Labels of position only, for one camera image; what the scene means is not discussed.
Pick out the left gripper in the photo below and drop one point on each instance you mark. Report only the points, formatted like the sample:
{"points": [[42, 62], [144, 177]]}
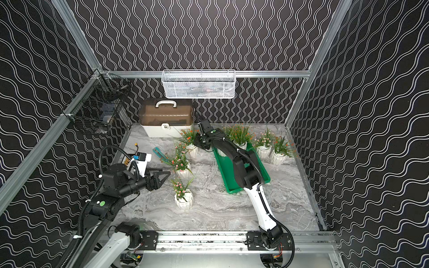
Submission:
{"points": [[152, 181]]}

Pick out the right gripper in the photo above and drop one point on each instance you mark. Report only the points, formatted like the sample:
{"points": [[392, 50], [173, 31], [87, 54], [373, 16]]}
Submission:
{"points": [[196, 143]]}

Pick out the orange flower plant back pot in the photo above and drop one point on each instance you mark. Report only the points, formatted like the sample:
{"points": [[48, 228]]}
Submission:
{"points": [[187, 136]]}

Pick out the orange flower plant pot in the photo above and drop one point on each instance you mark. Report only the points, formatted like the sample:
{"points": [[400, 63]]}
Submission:
{"points": [[242, 136], [187, 136]]}

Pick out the pink flower plant pot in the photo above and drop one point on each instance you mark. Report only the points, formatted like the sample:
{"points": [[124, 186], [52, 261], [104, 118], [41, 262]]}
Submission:
{"points": [[183, 195], [264, 143], [178, 161]]}

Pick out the green grass plant white pot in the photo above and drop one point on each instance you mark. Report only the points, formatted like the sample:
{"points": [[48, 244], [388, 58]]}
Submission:
{"points": [[228, 131]]}

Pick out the green plastic tray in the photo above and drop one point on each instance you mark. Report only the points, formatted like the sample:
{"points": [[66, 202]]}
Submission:
{"points": [[226, 170]]}

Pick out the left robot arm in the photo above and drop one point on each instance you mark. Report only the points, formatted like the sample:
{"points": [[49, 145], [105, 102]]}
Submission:
{"points": [[118, 182]]}

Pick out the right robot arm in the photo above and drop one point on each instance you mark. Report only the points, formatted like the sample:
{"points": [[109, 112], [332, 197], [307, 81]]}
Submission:
{"points": [[247, 174]]}

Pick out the brown lidded storage case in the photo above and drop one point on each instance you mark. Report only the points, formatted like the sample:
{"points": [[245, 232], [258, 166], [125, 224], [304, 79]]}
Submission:
{"points": [[166, 117]]}

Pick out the pink flower plant front pot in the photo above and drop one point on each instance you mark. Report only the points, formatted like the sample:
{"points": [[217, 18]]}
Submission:
{"points": [[183, 195]]}

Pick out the grass plant far right pot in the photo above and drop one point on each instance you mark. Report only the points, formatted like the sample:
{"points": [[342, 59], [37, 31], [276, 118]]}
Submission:
{"points": [[282, 149]]}

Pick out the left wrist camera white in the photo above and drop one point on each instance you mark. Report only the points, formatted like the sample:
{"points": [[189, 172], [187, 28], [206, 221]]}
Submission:
{"points": [[141, 160]]}

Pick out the teal handled tool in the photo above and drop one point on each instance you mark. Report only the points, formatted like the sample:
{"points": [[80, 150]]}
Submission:
{"points": [[160, 155]]}

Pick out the white wire mesh basket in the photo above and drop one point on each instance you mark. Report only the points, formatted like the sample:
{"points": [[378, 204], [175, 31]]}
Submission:
{"points": [[199, 84]]}

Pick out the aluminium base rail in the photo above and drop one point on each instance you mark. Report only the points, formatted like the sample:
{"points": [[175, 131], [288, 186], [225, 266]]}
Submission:
{"points": [[217, 241]]}

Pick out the black wire wall basket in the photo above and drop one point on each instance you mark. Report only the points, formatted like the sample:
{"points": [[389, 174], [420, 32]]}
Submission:
{"points": [[100, 107]]}

